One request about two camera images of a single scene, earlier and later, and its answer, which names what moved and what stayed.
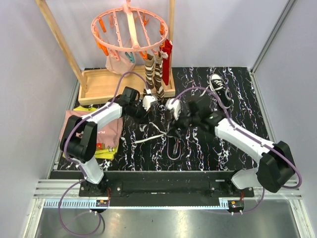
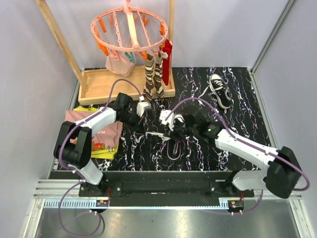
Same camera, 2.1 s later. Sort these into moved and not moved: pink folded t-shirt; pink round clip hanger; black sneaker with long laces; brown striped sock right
Moved: black sneaker with long laces
Not moved: pink folded t-shirt; brown striped sock right; pink round clip hanger
